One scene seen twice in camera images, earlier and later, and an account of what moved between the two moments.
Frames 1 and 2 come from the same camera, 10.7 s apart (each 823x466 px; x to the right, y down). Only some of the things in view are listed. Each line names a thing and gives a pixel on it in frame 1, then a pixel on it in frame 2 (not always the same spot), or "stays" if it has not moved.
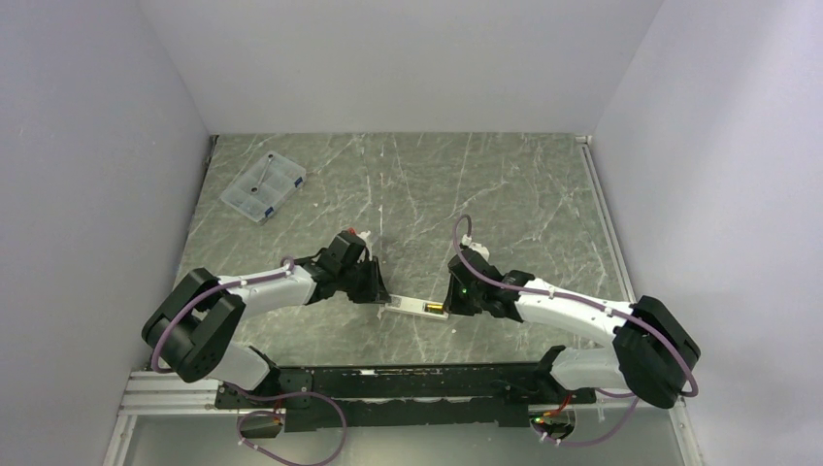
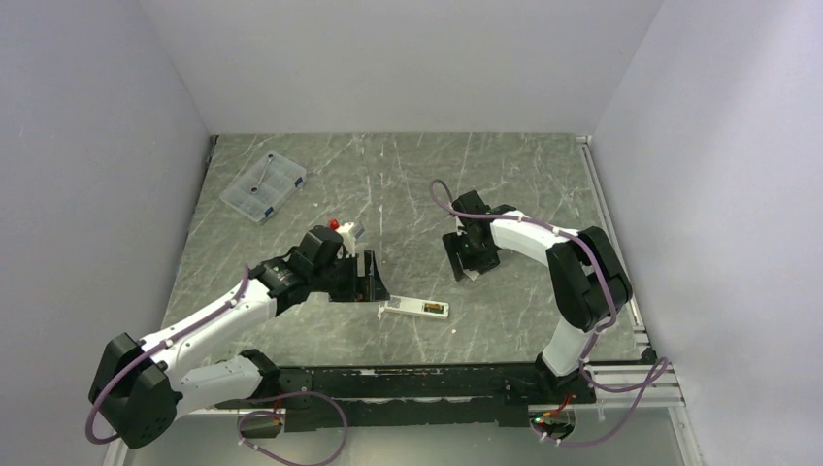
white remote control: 417,306 stays
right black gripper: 452,304 to 453,246
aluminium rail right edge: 608,217 stays
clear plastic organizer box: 266,187 stays
